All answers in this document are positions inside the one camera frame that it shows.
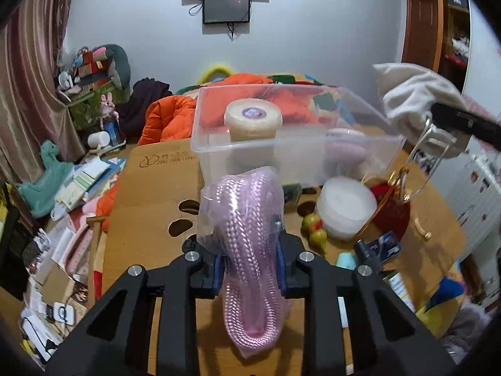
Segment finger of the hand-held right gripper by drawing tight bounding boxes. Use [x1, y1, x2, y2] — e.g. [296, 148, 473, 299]
[431, 103, 501, 150]

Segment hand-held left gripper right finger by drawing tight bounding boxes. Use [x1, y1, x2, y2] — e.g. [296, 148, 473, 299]
[276, 232, 458, 376]

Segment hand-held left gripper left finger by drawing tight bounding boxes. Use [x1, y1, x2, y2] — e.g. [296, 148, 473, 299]
[43, 243, 228, 376]

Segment pink braided rope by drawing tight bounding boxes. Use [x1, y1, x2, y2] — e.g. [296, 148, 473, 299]
[198, 166, 292, 359]

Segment white cloth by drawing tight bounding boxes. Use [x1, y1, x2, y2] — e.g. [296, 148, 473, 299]
[373, 63, 470, 160]

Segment gold frame eyeglasses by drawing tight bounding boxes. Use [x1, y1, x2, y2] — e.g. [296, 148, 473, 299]
[360, 119, 458, 241]

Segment clear plastic storage box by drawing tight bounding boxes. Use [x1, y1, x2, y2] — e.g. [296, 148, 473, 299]
[190, 84, 408, 187]

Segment red cloth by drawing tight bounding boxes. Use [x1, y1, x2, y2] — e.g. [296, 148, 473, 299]
[370, 178, 411, 239]

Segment wooden desktop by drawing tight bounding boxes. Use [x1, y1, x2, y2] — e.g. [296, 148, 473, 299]
[88, 141, 468, 376]

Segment green red pear toy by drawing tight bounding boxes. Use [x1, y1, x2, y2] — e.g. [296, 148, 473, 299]
[309, 229, 328, 253]
[301, 213, 323, 234]

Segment light teal small object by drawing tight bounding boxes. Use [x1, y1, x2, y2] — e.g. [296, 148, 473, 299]
[337, 253, 358, 271]

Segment white round container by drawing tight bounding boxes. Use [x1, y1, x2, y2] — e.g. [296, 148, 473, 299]
[316, 176, 378, 241]

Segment blue packet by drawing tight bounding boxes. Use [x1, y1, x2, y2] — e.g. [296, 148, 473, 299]
[366, 232, 403, 261]

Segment wooden wardrobe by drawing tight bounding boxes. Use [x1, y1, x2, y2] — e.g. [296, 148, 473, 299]
[401, 0, 470, 98]

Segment white printed packet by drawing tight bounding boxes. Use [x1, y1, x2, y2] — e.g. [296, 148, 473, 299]
[385, 270, 416, 312]

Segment pink round case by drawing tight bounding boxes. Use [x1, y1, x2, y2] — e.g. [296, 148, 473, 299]
[325, 127, 369, 175]

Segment cream round tape roll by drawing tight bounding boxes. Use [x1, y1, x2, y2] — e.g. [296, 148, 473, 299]
[224, 99, 283, 142]

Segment yellow and blue bag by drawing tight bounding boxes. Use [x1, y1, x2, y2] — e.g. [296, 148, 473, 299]
[415, 276, 466, 335]

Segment pile of papers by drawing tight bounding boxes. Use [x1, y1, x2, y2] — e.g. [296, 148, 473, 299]
[19, 219, 102, 361]

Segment orange jacket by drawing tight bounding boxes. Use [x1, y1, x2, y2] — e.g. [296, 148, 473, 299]
[137, 72, 275, 146]

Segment colourful patchwork blanket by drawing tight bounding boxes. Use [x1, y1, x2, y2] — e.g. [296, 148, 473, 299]
[266, 71, 353, 126]

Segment white cup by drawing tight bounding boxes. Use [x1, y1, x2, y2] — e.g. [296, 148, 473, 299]
[88, 130, 111, 149]

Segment pink rabbit bottle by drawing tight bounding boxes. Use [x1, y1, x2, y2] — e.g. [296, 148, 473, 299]
[100, 93, 122, 145]

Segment dark purple clothing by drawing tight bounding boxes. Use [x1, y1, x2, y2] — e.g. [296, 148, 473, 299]
[117, 78, 173, 138]

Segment teal rocking horse toy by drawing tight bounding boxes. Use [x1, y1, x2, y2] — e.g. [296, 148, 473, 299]
[16, 140, 75, 219]

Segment yellow curved cushion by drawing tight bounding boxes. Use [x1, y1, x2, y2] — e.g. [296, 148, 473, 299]
[201, 63, 235, 86]

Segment green patterned box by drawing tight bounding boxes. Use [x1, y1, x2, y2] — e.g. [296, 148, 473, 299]
[68, 88, 118, 132]

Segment pile of stuffed toys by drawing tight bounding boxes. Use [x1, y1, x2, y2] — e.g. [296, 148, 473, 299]
[59, 44, 132, 98]

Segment pink striped curtain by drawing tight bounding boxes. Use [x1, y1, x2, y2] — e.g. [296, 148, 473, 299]
[0, 0, 89, 185]

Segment small wall monitor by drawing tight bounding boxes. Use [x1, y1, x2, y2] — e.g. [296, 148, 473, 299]
[202, 0, 251, 25]

